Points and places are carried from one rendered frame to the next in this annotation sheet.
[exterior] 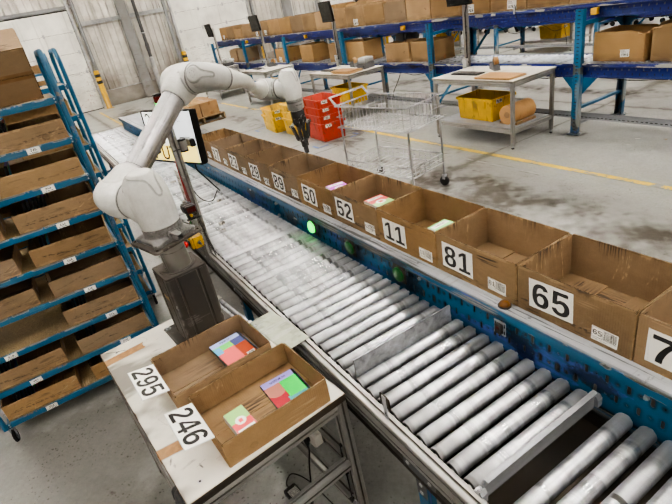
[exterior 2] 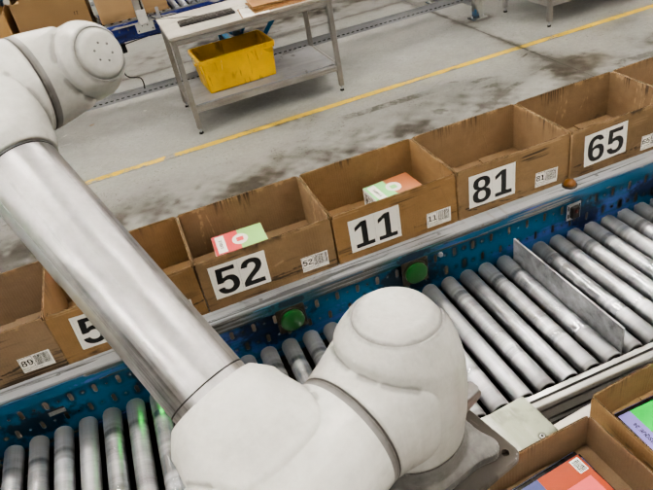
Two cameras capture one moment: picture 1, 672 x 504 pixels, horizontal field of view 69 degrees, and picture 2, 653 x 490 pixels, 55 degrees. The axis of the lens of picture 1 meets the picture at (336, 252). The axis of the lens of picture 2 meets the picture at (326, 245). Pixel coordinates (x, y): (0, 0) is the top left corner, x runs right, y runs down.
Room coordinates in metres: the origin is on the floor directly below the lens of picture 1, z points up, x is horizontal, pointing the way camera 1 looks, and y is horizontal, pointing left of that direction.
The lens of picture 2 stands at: (1.75, 1.20, 1.97)
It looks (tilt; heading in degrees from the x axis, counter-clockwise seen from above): 35 degrees down; 283
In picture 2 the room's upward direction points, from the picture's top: 12 degrees counter-clockwise
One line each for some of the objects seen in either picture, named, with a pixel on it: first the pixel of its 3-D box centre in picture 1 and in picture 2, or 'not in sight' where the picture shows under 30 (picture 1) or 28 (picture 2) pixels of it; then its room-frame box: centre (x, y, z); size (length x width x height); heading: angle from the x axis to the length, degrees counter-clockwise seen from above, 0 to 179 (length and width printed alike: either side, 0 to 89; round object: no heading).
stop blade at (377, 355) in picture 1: (405, 340); (562, 291); (1.45, -0.19, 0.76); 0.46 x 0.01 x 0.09; 117
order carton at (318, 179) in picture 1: (336, 189); (125, 286); (2.65, -0.07, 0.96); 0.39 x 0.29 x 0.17; 27
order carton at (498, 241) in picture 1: (500, 252); (488, 158); (1.61, -0.62, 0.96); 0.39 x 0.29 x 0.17; 27
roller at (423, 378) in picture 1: (436, 370); (609, 281); (1.30, -0.26, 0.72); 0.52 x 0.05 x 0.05; 117
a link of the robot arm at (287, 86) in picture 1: (288, 84); not in sight; (2.68, 0.07, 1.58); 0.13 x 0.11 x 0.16; 53
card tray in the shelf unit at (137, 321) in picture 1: (109, 322); not in sight; (2.66, 1.48, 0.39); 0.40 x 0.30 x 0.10; 118
